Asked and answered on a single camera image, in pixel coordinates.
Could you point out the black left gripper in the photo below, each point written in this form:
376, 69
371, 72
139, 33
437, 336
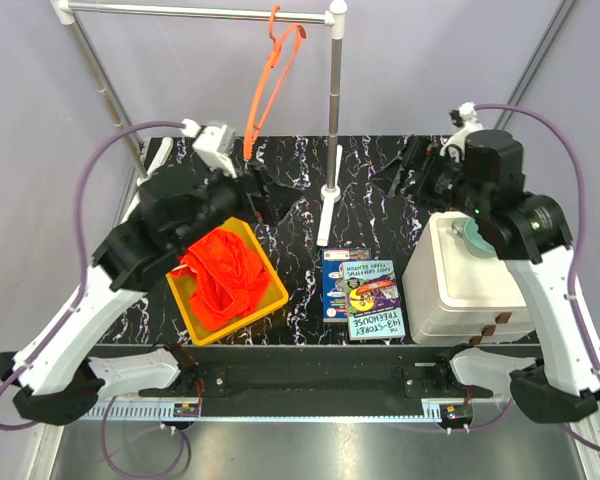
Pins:
274, 199

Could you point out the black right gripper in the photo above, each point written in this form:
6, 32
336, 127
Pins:
420, 153

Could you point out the orange shorts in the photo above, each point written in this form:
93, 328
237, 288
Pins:
231, 278

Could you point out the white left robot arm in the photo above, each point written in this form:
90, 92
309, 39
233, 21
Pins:
58, 381

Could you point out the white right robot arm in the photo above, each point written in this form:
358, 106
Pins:
483, 179

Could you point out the teal round dish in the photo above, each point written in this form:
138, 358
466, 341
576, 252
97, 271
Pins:
475, 244

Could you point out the yellow plastic tray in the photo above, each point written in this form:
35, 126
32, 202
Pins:
276, 295

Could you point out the blue comic book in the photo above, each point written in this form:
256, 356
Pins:
333, 290

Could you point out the white drawer storage box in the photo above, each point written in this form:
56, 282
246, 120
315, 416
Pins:
454, 297

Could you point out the blue treehouse book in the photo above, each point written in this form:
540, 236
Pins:
373, 300

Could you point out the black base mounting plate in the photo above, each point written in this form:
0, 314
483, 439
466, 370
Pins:
357, 384

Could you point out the silver clothes rack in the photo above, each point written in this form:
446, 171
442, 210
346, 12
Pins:
334, 18

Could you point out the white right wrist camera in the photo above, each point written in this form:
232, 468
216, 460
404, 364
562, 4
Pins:
465, 120

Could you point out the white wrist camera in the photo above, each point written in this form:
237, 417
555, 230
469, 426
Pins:
213, 143
465, 120

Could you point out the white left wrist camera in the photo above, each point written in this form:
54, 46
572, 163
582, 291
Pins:
213, 143

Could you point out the aluminium corner frame post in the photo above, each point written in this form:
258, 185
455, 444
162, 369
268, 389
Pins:
561, 17

